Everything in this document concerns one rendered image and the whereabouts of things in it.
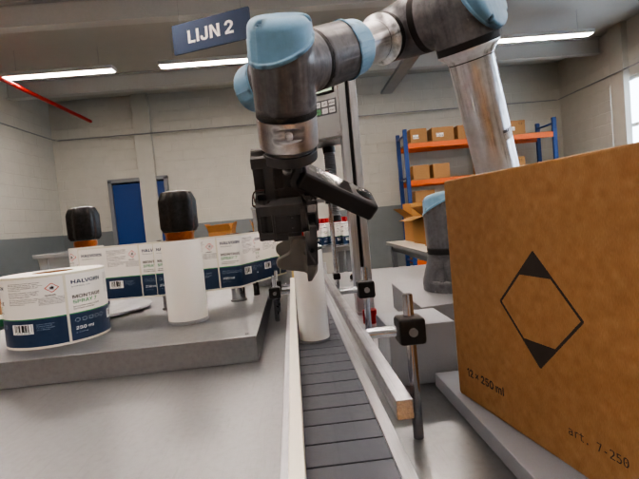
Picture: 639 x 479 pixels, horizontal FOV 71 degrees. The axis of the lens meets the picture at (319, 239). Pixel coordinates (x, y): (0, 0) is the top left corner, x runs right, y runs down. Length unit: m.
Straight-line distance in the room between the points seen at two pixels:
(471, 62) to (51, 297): 0.93
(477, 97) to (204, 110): 8.39
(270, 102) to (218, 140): 8.48
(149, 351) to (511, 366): 0.64
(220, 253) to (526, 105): 9.17
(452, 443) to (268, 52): 0.47
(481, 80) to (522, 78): 9.25
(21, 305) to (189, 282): 0.32
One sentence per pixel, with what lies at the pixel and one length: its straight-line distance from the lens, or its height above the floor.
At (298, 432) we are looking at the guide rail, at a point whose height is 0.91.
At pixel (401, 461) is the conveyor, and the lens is 0.43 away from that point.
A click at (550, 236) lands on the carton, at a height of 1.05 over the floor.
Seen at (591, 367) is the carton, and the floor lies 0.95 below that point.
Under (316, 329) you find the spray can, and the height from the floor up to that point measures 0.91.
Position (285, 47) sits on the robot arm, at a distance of 0.52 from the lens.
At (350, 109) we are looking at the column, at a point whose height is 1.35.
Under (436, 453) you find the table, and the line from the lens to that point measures 0.54.
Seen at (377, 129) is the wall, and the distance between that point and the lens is 9.06.
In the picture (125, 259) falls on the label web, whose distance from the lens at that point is 1.32.
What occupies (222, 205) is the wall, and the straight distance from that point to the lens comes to 8.88.
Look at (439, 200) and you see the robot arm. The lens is 1.05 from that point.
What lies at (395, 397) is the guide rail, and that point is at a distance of 0.33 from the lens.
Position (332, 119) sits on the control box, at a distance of 1.19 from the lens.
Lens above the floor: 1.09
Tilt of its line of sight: 3 degrees down
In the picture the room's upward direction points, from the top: 5 degrees counter-clockwise
